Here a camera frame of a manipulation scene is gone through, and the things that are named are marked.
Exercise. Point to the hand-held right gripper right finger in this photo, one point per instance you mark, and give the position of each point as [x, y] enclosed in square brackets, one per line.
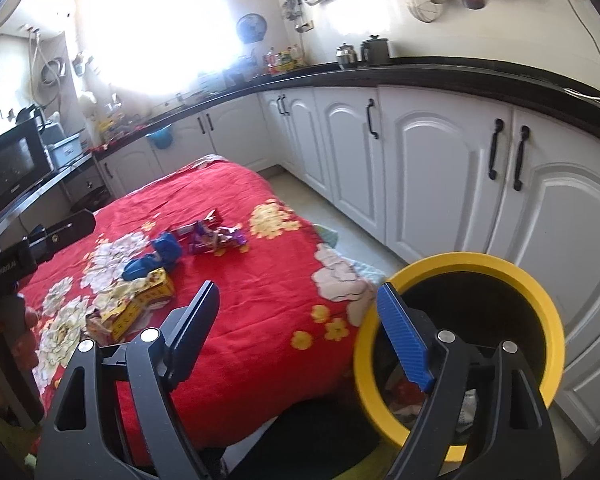
[402, 340]

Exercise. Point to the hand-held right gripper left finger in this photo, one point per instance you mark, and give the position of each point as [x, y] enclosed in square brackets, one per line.
[195, 330]

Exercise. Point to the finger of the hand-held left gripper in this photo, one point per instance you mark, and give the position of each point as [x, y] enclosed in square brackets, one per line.
[70, 227]

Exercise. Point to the yellow snack packet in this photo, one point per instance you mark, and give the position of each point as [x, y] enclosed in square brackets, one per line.
[140, 305]

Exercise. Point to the red plastic wrapper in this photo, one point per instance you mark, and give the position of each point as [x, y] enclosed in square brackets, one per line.
[399, 401]

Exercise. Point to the blue plastic wrapper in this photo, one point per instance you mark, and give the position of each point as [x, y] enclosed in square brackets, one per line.
[167, 250]

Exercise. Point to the purple snack wrapper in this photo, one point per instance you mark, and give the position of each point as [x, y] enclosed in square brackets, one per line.
[204, 239]

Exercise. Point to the shiny colourful wrapper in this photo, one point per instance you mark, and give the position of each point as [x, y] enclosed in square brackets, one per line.
[235, 239]

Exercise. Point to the yellow rimmed trash bin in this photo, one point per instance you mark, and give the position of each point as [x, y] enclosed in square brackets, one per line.
[470, 261]

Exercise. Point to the small red packet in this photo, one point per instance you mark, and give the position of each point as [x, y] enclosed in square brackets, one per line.
[212, 217]

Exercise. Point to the person's left hand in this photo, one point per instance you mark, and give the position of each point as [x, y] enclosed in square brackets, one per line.
[31, 340]

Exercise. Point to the red floral tablecloth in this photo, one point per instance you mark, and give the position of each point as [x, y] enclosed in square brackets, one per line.
[260, 320]

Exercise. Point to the white plastic container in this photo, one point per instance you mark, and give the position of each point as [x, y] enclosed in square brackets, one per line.
[65, 150]

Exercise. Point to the black microwave oven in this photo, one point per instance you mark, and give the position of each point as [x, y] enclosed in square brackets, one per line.
[15, 162]

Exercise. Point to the blue hanging basket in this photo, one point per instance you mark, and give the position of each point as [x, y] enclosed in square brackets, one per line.
[160, 138]

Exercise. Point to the white kitchen base cabinet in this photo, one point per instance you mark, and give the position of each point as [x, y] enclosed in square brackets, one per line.
[430, 170]

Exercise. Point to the kitchen window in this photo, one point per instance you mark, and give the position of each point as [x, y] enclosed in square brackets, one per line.
[165, 25]

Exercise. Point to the white water heater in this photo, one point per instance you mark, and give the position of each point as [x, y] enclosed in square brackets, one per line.
[30, 5]

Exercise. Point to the row of condiment bottles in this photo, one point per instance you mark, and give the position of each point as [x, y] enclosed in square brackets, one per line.
[286, 61]

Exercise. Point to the black countertop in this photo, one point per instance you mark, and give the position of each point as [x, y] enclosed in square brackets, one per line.
[480, 72]

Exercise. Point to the steel teapot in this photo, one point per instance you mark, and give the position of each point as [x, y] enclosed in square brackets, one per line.
[346, 56]

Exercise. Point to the dark green pot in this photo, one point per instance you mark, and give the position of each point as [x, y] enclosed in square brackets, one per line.
[375, 49]

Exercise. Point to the hanging kitchen tools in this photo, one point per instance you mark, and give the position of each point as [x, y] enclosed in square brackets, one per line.
[296, 12]

